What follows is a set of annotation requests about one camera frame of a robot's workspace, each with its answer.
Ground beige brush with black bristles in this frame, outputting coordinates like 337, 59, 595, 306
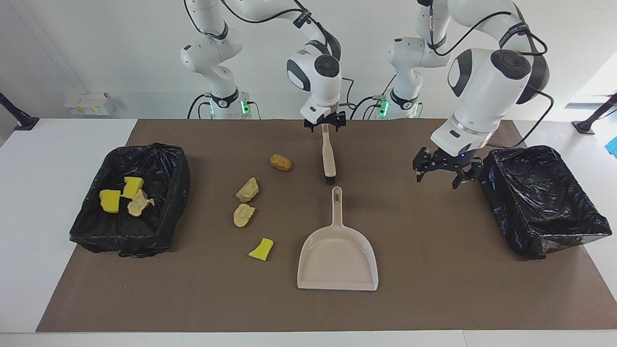
321, 123, 337, 187

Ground brown bread roll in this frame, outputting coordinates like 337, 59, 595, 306
269, 153, 293, 173

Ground beige sponge lump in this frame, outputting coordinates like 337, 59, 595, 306
233, 203, 256, 228
235, 177, 260, 203

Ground beige plastic dustpan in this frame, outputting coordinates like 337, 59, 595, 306
296, 186, 380, 292

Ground yellow sponge piece green backing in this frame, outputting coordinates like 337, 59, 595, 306
248, 238, 275, 262

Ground notched yellow sponge piece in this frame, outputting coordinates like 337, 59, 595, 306
121, 176, 146, 200

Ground orange bread scrap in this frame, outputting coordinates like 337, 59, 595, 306
126, 189, 156, 218

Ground bin with black liner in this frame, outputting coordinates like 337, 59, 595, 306
476, 145, 613, 261
69, 143, 191, 259

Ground brown table mat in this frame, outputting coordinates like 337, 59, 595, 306
36, 119, 617, 333

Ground black stand pole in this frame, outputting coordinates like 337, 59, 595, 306
0, 92, 40, 132
571, 93, 617, 135

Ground black base power cable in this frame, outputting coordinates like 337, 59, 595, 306
350, 79, 397, 120
187, 93, 214, 120

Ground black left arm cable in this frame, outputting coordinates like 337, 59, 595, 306
428, 0, 555, 148

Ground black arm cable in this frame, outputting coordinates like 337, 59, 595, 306
183, 0, 356, 109
428, 0, 555, 148

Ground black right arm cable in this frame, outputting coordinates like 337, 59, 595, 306
183, 0, 356, 109

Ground white wall socket boxes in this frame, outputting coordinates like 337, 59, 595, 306
64, 92, 115, 117

